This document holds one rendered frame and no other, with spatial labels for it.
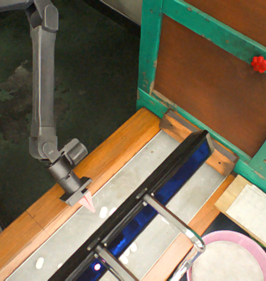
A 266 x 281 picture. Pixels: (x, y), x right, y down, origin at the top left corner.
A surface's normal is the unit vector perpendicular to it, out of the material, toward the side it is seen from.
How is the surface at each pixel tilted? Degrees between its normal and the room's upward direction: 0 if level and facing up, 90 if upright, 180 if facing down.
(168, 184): 58
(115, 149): 0
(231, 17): 90
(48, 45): 50
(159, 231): 0
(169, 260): 0
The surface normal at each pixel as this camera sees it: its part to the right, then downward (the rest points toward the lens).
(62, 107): 0.03, -0.51
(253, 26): -0.67, 0.62
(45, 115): 0.58, -0.14
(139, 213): 0.64, 0.22
